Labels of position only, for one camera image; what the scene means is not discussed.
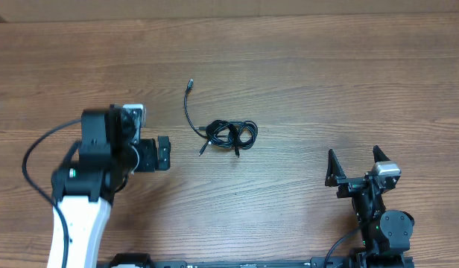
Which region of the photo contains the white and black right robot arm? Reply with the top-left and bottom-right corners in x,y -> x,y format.
325,145 -> 414,256

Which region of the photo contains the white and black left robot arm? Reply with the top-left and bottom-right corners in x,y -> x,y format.
48,104 -> 171,267

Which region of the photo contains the black braided usb cable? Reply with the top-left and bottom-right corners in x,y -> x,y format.
183,78 -> 215,157

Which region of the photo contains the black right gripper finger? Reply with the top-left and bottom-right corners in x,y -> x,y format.
373,145 -> 390,162
325,149 -> 346,187

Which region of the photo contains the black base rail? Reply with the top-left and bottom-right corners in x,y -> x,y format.
97,252 -> 415,268

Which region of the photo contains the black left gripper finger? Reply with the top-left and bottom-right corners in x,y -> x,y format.
158,136 -> 171,153
158,152 -> 171,170

